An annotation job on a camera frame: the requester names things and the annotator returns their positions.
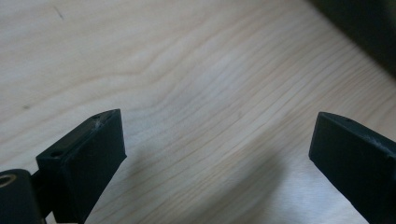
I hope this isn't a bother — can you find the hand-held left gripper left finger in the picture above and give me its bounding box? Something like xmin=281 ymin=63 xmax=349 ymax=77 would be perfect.
xmin=35 ymin=108 xmax=128 ymax=224

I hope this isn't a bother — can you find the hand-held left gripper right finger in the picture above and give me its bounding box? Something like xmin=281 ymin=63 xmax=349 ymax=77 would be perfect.
xmin=308 ymin=111 xmax=396 ymax=224

